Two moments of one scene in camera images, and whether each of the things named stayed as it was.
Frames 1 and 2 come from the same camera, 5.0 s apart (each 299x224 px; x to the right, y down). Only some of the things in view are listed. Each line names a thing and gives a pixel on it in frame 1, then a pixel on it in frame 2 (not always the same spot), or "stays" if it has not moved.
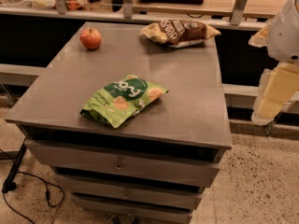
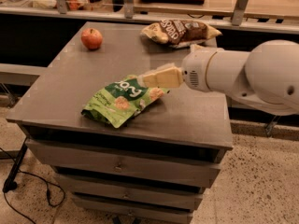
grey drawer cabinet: x=153 y=168 stays
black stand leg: x=10 y=180 stays
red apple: x=92 y=38 stays
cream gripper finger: x=261 y=37 -> x=195 y=47
